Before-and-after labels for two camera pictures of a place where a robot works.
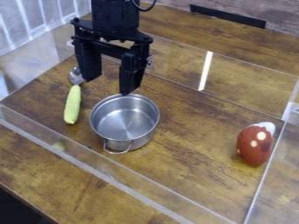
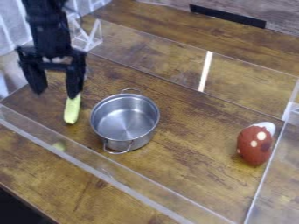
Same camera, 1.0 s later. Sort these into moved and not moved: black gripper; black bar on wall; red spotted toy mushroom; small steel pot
Moved: black gripper
Not moved: black bar on wall; red spotted toy mushroom; small steel pot
